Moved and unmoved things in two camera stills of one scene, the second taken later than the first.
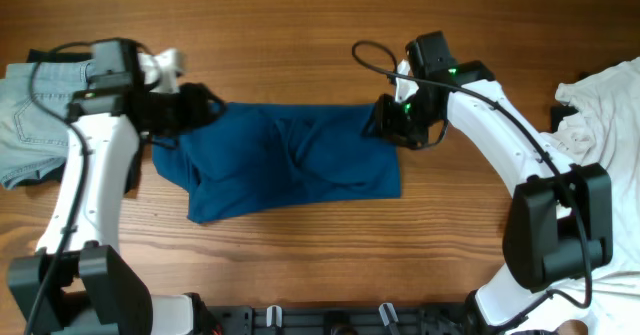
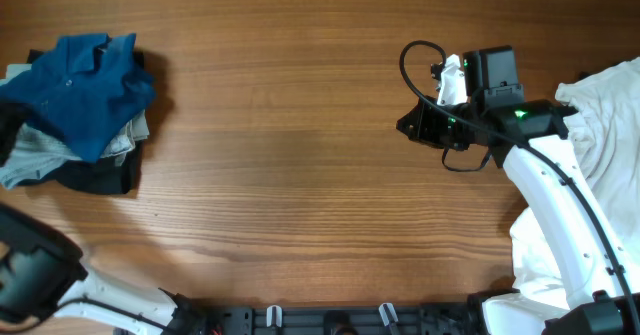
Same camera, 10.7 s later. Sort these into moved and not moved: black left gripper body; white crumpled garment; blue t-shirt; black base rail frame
Moved: blue t-shirt; black left gripper body
Not moved: black base rail frame; white crumpled garment
